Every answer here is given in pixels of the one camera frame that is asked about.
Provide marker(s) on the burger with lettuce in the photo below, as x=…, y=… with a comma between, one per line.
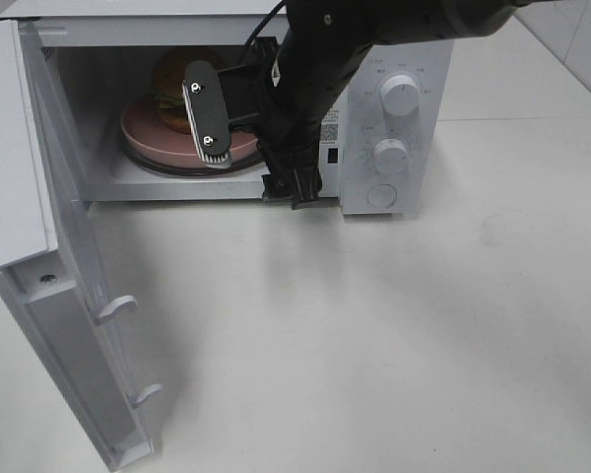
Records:
x=167, y=78

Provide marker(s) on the round white door button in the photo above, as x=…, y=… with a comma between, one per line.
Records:
x=382, y=196

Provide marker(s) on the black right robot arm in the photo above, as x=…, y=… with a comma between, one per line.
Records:
x=340, y=34

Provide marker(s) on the white microwave door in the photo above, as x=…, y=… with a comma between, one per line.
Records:
x=51, y=275

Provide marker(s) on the white warning label sticker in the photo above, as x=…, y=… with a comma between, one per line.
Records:
x=332, y=125

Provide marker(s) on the glass microwave turntable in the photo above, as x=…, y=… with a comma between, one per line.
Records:
x=145, y=163

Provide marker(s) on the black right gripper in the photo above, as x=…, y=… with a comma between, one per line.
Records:
x=273, y=96

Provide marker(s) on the white microwave oven body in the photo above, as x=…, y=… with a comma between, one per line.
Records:
x=106, y=54

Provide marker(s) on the white round knob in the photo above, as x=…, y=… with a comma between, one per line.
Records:
x=400, y=94
x=390, y=156

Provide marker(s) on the pink round plate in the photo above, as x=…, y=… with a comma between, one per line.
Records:
x=146, y=133

